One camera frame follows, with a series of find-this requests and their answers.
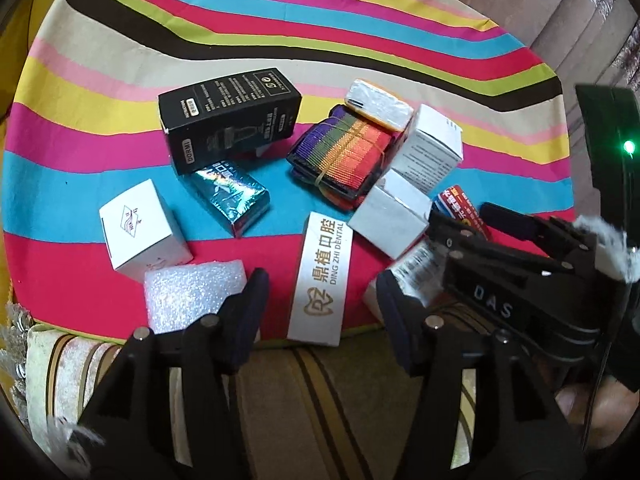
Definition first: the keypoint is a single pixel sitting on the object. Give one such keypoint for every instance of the shiny teal box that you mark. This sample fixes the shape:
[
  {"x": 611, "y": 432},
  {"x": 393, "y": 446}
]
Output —
[{"x": 230, "y": 195}]

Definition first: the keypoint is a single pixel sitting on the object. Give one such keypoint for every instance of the white box with fine print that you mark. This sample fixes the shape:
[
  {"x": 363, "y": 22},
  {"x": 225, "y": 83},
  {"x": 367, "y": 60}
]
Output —
[{"x": 430, "y": 150}]

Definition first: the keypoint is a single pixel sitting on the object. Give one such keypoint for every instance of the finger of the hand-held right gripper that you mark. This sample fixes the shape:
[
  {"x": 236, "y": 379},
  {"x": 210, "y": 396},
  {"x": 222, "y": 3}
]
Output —
[
  {"x": 452, "y": 232},
  {"x": 515, "y": 222}
]

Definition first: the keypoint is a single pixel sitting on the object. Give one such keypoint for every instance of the round striped colourful cloth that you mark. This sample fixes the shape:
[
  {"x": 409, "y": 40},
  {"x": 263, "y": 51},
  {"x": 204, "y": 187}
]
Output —
[{"x": 150, "y": 60}]

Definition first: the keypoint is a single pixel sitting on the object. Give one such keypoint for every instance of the white box with barcode label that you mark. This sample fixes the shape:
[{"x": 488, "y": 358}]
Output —
[{"x": 415, "y": 266}]

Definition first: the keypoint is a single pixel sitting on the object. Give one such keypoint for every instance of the red and blue packet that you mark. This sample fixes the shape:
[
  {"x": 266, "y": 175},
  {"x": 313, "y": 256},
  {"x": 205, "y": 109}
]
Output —
[{"x": 457, "y": 202}]

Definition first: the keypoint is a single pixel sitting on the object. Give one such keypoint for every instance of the silver tinsel fringe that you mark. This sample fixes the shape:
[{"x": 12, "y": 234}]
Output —
[{"x": 17, "y": 320}]

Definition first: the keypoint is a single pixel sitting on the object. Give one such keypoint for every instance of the black printed carton box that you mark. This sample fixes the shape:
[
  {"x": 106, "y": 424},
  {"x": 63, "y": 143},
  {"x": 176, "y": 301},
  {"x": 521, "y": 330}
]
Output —
[{"x": 225, "y": 110}]

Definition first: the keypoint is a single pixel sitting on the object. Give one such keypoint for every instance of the white cube box with logo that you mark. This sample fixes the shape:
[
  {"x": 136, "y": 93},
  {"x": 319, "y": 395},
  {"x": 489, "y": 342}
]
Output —
[{"x": 140, "y": 230}]

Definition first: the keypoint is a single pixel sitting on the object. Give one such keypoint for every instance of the long white box gold print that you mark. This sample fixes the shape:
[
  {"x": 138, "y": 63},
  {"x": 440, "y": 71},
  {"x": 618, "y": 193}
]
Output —
[{"x": 320, "y": 285}]

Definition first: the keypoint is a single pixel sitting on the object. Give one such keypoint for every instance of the tissue pack with orange edge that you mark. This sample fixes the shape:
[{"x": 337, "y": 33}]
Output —
[{"x": 380, "y": 105}]

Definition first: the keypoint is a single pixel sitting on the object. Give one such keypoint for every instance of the white foam block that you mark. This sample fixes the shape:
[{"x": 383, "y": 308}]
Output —
[{"x": 185, "y": 295}]

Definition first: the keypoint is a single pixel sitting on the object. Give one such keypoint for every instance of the person's right hand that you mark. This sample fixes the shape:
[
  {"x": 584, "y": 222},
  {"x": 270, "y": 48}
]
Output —
[{"x": 615, "y": 400}]

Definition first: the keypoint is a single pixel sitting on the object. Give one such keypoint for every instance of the plain white small box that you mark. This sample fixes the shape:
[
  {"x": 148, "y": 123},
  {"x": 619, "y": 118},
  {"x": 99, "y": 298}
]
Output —
[{"x": 385, "y": 220}]

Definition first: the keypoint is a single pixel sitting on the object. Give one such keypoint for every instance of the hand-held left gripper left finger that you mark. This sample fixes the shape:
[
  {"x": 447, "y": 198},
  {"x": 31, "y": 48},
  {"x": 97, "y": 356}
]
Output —
[{"x": 248, "y": 312}]

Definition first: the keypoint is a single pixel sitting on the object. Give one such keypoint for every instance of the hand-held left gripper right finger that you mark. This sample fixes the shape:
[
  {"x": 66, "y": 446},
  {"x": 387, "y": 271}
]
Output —
[{"x": 396, "y": 320}]

